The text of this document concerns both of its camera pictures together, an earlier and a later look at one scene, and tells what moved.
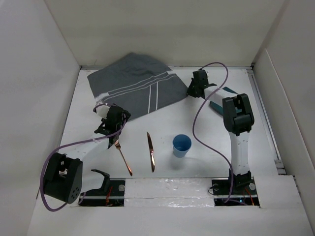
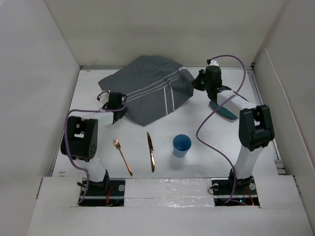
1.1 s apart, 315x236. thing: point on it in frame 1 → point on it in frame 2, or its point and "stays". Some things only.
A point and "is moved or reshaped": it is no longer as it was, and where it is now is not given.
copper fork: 117,145 stays
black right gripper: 190,90 → 196,82
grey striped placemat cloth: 137,84 is moved or reshaped
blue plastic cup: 181,144 stays
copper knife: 151,152 stays
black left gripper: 127,115 → 122,112
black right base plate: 244,192 stays
